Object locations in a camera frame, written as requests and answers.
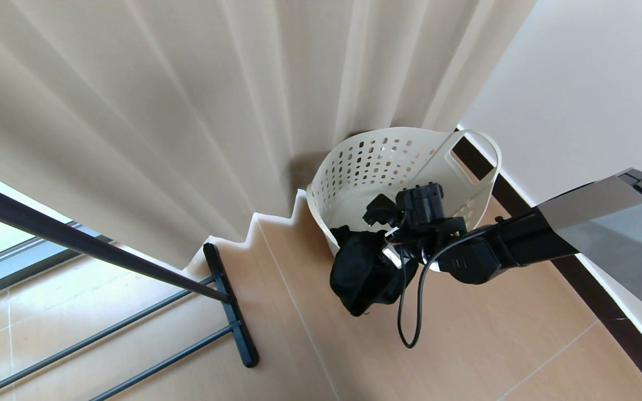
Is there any white laundry basket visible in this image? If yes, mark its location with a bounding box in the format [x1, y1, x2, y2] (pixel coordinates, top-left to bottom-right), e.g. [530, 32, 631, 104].
[305, 127, 503, 273]

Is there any black cable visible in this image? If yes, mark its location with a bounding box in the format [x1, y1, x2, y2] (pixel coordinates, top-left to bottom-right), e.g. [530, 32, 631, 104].
[398, 223, 500, 349]

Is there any black garment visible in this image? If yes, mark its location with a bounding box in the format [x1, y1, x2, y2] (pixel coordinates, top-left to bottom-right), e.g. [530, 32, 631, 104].
[329, 226, 419, 318]

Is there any black clothes rack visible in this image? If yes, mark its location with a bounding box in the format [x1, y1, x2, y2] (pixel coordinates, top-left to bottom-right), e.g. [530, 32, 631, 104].
[0, 175, 260, 401]

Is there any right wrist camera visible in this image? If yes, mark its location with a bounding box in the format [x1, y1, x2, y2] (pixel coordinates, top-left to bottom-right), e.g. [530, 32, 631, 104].
[363, 193, 405, 228]

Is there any beige curtain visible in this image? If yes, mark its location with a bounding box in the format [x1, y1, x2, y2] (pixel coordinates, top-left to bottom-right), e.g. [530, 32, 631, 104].
[0, 0, 539, 268]

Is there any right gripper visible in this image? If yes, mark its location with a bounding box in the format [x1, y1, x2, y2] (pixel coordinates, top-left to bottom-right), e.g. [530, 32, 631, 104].
[380, 223, 439, 268]

